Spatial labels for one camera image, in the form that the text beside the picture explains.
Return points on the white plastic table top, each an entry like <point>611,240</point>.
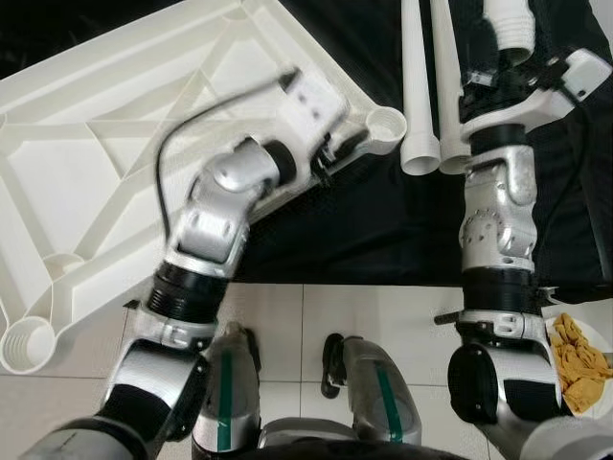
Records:
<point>96,144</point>

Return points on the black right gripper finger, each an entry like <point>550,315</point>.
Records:
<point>486,48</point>

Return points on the crumpled yellow cloth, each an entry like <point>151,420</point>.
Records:
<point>579,369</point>

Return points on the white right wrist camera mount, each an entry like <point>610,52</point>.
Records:
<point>589,72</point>

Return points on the black metal table frame leg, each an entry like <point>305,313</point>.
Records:
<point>450,316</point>

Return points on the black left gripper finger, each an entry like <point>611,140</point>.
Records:
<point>352,144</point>

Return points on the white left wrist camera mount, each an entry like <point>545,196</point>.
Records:
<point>314,105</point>

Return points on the white round plate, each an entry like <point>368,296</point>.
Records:
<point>601,335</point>

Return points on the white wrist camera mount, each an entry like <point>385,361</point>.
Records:
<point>314,105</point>
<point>589,72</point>

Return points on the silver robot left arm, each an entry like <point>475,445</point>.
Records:
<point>215,220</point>

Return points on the black table cloth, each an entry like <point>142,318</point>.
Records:
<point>383,230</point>

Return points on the black robot waist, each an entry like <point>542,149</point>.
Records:
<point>345,453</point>

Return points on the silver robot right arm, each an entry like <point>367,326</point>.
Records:
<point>498,220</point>

